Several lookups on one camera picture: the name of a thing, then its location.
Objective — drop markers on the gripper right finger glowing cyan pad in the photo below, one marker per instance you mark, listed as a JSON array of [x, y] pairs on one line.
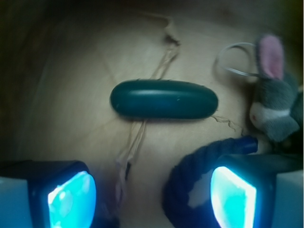
[[258, 191]]

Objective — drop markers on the brown paper lined bin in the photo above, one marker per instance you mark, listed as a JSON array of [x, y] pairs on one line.
[[60, 59]]

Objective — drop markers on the dark green plastic pickle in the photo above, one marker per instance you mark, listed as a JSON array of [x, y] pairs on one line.
[[163, 99]]

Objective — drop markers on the gripper left finger glowing cyan pad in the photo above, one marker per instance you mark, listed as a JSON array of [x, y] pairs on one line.
[[46, 194]]

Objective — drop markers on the grey plush bunny toy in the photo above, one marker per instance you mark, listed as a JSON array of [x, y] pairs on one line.
[[277, 109]]

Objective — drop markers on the navy blue rope toy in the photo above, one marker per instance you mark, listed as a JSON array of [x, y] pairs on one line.
[[182, 178]]

